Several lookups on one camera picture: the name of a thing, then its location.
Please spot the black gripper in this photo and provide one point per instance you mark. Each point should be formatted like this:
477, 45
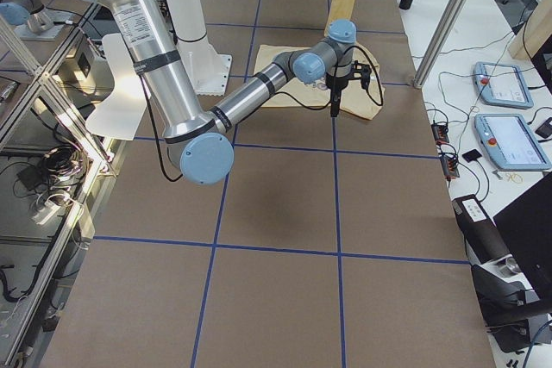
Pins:
335, 82

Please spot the beige long-sleeve printed shirt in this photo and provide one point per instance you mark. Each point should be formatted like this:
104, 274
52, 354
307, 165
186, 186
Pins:
365, 104

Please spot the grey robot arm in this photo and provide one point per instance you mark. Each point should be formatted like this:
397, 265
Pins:
171, 54

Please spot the far teach pendant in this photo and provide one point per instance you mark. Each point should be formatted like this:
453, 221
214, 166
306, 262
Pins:
502, 85

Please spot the teach pendant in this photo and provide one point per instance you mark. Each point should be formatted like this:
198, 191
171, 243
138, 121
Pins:
510, 144
502, 85

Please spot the near teach pendant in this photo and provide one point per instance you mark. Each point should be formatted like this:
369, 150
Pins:
510, 144

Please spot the black monitor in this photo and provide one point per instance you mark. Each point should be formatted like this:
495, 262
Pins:
525, 227

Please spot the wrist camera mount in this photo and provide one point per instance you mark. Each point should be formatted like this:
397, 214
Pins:
361, 72

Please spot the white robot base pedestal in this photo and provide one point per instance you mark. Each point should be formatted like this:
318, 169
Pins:
207, 69

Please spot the aluminium frame post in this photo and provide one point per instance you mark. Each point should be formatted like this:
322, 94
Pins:
443, 29

